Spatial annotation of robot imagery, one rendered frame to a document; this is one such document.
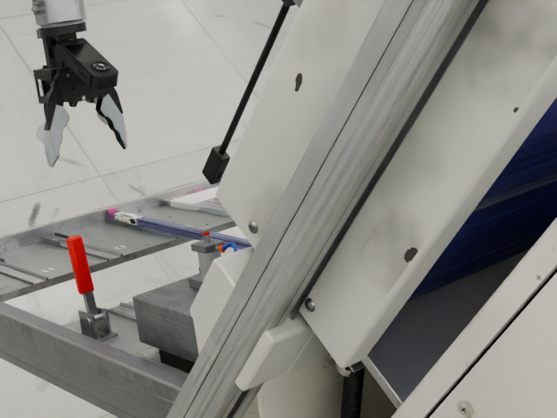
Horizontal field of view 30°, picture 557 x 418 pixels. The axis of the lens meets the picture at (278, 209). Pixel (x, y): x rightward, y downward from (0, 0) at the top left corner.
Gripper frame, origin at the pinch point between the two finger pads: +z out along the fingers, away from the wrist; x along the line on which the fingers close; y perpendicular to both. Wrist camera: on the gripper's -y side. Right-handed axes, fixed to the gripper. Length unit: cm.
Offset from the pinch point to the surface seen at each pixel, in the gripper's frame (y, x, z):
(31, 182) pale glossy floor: 92, -31, 20
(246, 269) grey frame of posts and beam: -87, 36, -6
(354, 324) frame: -94, 34, -3
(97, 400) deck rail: -53, 32, 14
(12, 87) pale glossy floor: 115, -42, -1
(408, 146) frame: -100, 34, -15
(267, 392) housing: -78, 29, 8
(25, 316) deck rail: -37.2, 31.0, 8.7
